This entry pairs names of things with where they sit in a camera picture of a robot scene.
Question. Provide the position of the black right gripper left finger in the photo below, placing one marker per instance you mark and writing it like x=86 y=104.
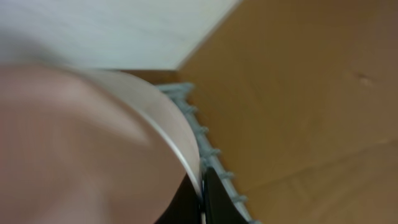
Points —
x=184 y=207

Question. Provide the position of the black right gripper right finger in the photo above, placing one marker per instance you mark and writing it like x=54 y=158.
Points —
x=219 y=208

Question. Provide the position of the grey dishwasher rack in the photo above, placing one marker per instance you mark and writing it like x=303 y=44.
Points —
x=179 y=93

